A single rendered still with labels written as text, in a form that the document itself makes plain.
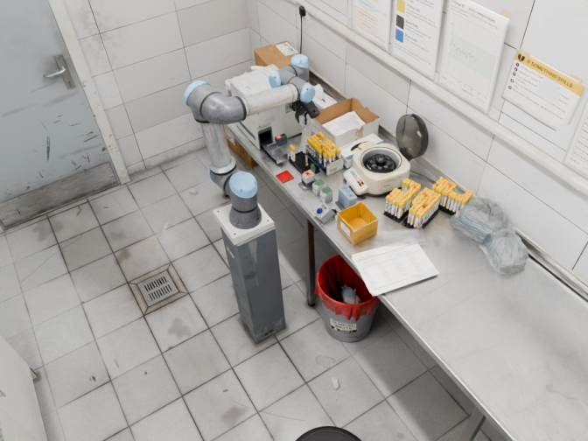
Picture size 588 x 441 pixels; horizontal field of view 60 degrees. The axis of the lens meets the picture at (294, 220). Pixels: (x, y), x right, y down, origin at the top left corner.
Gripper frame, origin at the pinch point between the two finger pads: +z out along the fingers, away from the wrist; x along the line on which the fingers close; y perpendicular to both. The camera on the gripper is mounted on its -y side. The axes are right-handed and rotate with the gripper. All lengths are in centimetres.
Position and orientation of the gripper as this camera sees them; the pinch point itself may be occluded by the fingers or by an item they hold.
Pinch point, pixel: (304, 127)
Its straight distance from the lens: 246.6
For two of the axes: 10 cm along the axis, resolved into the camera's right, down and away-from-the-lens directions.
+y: -5.3, -6.0, 6.0
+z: 0.4, 6.8, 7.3
